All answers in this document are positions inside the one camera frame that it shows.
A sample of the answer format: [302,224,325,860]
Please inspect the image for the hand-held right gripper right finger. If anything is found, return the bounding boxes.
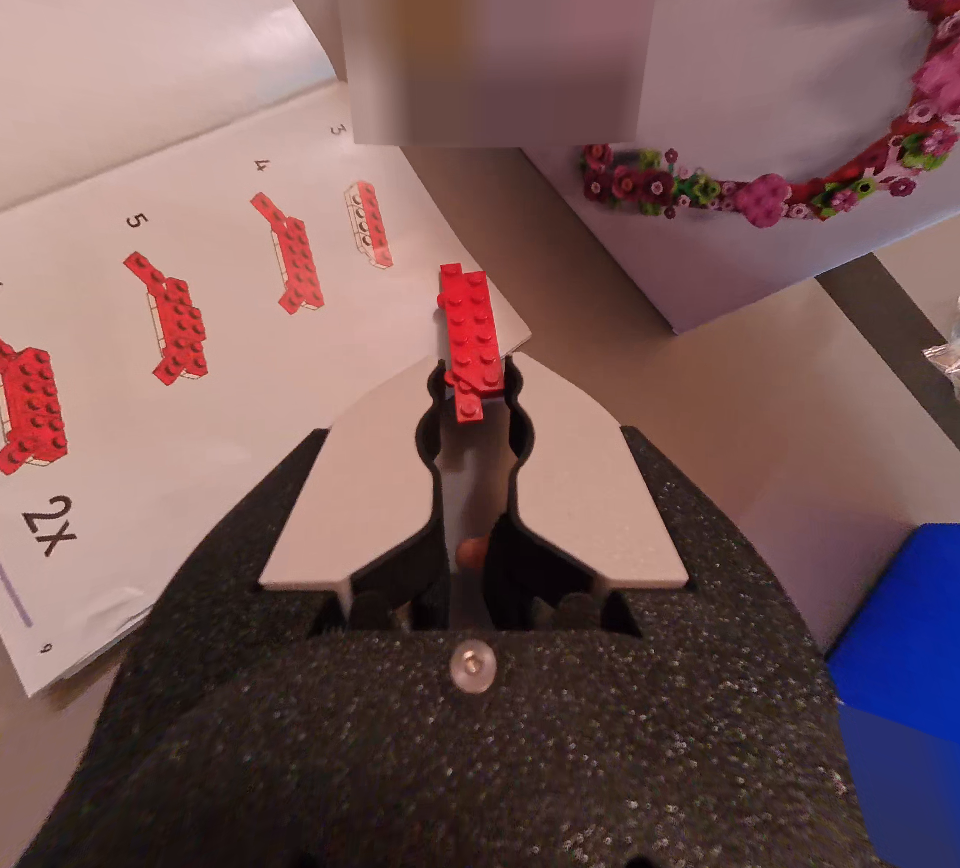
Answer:
[502,352,690,593]

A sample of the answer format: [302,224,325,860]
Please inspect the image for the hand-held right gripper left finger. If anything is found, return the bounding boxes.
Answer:
[258,357,451,618]

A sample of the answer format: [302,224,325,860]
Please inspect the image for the red toy brick assembly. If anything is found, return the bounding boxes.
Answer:
[437,263,507,424]

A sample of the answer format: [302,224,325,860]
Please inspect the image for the open brick instruction booklet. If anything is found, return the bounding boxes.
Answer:
[0,0,534,698]

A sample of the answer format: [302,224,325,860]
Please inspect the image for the blue box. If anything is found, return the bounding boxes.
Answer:
[825,523,960,868]

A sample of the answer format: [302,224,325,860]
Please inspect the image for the clear plastic bag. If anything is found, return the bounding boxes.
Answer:
[922,317,960,404]

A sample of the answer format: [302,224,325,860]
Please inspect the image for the white box with flower wreath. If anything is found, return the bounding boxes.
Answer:
[521,0,960,335]

